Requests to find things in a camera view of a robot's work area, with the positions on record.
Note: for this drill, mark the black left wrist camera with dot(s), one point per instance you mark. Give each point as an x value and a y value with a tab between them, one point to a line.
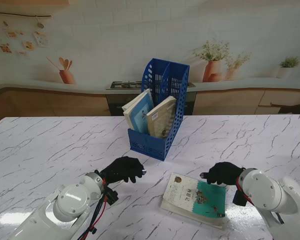
111	196

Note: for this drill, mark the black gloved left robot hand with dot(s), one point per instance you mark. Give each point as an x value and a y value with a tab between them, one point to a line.
122	170

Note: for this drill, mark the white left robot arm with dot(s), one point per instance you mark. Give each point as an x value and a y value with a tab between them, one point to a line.
65	207

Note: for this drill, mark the light blue paperback book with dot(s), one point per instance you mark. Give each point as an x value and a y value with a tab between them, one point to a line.
140	117

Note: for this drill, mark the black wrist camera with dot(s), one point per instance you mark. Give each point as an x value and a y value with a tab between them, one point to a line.
111	196
239	197

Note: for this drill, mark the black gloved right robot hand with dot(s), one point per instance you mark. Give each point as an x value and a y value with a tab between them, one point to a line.
225	173

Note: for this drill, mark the blue perforated plastic file holder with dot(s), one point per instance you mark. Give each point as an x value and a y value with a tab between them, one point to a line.
175	75

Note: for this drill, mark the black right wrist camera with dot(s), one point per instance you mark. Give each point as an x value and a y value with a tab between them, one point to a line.
239	197

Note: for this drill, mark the white and yellow book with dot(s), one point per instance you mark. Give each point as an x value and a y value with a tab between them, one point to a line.
132	101

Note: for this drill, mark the white and teal book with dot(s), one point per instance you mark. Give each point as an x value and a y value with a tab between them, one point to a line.
202	200

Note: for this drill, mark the beige book with barcode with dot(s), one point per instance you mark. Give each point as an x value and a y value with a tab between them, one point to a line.
162	120

